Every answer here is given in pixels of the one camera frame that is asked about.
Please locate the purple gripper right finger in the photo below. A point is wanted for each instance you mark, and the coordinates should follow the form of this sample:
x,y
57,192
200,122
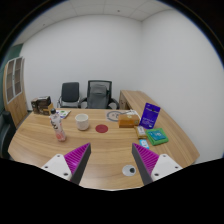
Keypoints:
x,y
152,166

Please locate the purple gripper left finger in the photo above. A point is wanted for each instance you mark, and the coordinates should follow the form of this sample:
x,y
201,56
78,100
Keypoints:
x,y
70,166

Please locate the clear plastic water bottle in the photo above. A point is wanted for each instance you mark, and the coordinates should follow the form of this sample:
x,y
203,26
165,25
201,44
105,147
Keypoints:
x,y
55,121

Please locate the small blue white card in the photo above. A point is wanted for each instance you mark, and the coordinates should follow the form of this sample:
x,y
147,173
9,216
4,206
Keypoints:
x,y
144,143

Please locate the round grey desk grommet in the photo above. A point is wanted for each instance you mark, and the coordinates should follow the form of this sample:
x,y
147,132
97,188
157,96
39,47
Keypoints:
x,y
129,170

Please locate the small yellow box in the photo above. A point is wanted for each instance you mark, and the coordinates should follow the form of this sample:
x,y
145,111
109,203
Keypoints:
x,y
140,132

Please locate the white ceramic cup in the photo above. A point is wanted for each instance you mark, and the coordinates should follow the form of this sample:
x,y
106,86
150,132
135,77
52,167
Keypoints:
x,y
82,121

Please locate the red round coaster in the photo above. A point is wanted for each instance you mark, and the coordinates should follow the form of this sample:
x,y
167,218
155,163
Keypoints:
x,y
101,128

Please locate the orange tissue box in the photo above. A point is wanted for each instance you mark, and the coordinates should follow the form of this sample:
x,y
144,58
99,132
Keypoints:
x,y
128,120

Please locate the colourful paper sheet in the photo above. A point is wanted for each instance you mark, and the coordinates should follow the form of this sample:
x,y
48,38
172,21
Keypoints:
x,y
62,113

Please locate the purple standing box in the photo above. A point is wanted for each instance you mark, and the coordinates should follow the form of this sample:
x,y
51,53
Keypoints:
x,y
149,116

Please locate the round grey white coaster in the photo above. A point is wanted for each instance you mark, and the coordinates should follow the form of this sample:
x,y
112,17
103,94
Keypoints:
x,y
113,115

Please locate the black office chair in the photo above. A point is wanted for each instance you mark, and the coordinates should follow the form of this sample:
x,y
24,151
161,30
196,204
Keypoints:
x,y
70,95

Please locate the grey mesh office chair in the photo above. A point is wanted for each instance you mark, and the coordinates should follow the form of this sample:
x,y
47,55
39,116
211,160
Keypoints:
x,y
99,95

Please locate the dark chair at left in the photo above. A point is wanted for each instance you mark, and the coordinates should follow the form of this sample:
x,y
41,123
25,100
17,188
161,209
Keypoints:
x,y
7,131

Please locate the wooden cabinet glass doors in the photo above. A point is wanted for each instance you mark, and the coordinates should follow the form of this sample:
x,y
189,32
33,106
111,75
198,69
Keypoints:
x,y
13,90

